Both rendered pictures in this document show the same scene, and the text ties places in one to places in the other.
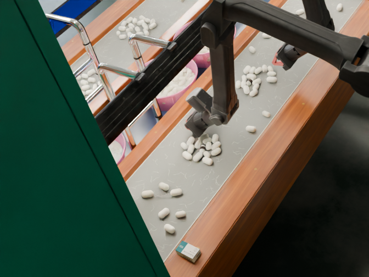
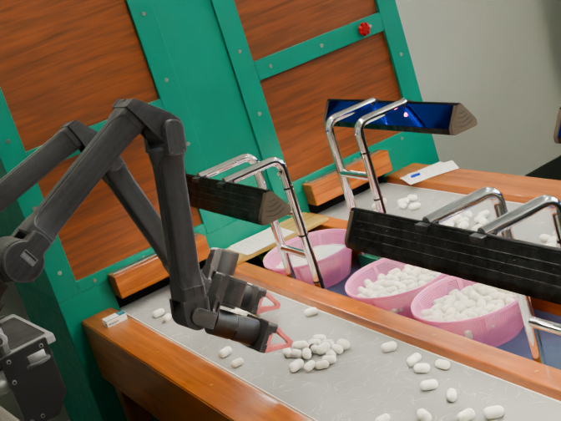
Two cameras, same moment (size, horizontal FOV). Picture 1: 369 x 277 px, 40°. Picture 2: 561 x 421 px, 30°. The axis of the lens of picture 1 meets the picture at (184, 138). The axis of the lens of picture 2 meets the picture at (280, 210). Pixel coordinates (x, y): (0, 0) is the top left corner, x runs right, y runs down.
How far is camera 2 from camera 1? 318 cm
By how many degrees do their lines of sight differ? 91
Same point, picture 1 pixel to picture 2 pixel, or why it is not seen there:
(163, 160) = not seen: hidden behind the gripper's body
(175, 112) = (310, 292)
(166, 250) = (142, 317)
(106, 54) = (527, 225)
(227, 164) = (197, 342)
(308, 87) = (235, 390)
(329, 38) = not seen: outside the picture
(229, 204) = (136, 339)
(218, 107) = not seen: hidden behind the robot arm
